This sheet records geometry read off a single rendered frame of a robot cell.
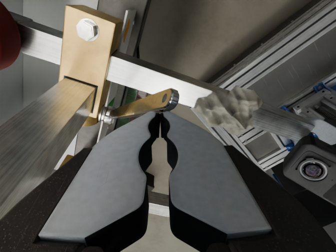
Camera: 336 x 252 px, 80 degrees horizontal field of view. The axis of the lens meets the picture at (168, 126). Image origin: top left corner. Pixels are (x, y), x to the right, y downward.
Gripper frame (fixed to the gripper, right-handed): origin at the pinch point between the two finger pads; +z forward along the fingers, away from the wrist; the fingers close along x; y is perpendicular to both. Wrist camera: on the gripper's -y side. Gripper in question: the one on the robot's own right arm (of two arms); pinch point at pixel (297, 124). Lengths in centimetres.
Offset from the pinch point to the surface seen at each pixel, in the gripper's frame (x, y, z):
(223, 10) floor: 16, 3, 83
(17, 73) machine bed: -15, -52, 19
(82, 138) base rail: -23.7, -34.4, 12.5
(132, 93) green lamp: -8.8, -26.3, 12.3
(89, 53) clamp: 1.3, -31.3, -4.5
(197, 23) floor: 7, -7, 83
